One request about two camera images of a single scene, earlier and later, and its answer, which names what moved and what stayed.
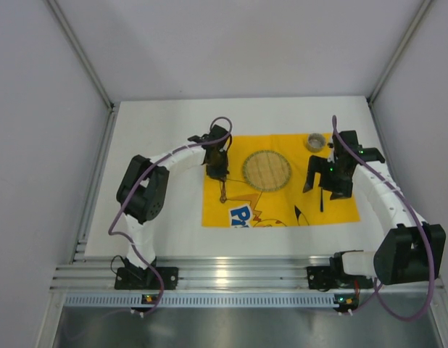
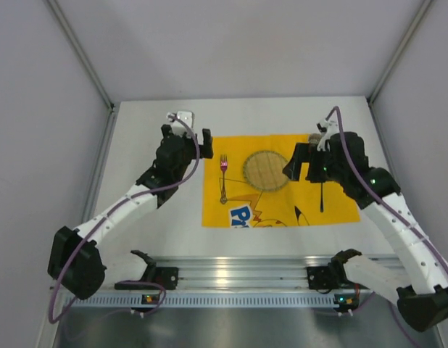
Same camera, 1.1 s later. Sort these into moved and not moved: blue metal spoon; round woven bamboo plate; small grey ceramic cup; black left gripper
Moved: black left gripper
Not moved: blue metal spoon; small grey ceramic cup; round woven bamboo plate
